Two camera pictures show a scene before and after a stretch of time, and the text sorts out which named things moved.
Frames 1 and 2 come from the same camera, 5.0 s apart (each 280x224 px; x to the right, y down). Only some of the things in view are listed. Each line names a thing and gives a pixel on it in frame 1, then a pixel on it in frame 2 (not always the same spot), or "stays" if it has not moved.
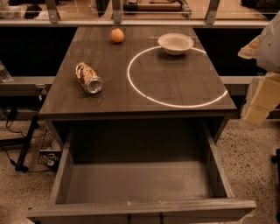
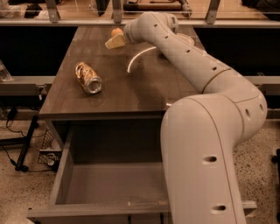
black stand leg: x=20 y=167 stays
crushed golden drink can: x=88 y=78 stays
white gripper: x=270 y=49 -> x=130 y=32
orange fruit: x=117 y=35 stays
